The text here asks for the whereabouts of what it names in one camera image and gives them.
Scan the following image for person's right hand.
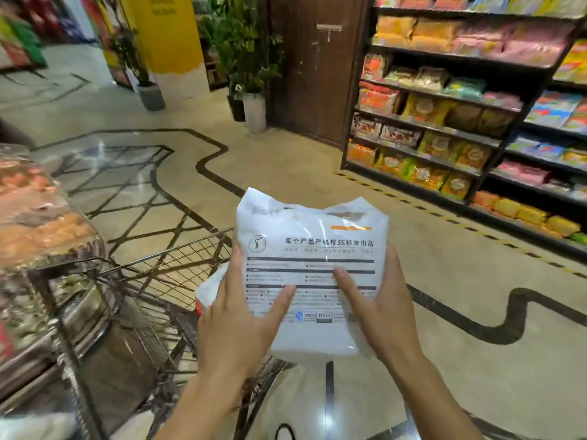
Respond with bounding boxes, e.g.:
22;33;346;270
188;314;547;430
332;243;425;368

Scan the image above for person's left hand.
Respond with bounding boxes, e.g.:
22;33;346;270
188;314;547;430
197;245;297;389

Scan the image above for white printed plastic packet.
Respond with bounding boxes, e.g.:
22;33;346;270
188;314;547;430
236;187;390;365

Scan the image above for person's right forearm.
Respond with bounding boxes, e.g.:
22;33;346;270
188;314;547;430
380;352;484;440

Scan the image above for person's left forearm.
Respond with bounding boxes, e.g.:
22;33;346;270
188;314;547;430
153;362;258;440

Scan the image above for row of orange green bags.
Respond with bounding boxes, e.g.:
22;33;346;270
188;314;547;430
346;130;493;202

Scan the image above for row of red brown packets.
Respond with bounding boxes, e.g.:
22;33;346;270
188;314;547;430
350;114;423;149

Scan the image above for row of yellow noodle packets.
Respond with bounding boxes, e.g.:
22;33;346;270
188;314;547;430
471;190;587;246

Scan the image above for row of red orange boxes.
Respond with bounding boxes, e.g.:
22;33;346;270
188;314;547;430
357;81;405;117

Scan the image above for plant in black pot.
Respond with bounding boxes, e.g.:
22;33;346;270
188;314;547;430
227;73;247;123

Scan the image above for row of yellow brown bags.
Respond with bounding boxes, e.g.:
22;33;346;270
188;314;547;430
401;92;515;139

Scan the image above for brown wooden door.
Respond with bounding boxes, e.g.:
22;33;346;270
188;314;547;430
268;0;373;148

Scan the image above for black store shelving unit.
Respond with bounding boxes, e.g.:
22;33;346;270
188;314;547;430
341;0;587;267

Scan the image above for row of pink grey packets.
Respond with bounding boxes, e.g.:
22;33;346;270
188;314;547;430
494;159;587;200

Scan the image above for row of beige green packets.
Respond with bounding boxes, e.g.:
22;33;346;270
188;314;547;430
361;53;523;111

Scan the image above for row of light blue packets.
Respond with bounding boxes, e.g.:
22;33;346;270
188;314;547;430
506;135;587;171

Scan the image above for plant in white pot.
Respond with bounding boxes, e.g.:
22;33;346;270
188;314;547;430
209;0;285;134

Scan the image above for display bin of wrapped snacks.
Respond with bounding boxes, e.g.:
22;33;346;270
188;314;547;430
0;144;121;410

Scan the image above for row of orange yellow packets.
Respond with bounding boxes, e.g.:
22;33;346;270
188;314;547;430
372;15;461;54

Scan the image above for row of blue striped packets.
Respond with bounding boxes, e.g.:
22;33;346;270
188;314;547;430
524;90;587;134

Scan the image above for plant in grey pot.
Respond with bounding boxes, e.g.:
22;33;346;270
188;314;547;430
109;27;166;112

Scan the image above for yellow and white pillar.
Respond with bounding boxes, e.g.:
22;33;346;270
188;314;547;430
116;0;211;102

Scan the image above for row of pastel packets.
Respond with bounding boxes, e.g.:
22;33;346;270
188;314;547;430
376;0;587;19

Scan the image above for stack of yellow red packets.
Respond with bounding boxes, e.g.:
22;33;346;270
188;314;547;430
552;38;587;84

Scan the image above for colourful background goods shelf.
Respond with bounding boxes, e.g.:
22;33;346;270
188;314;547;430
0;0;49;71

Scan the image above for metal wire shopping cart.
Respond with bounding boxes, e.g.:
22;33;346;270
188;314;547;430
34;228;296;440

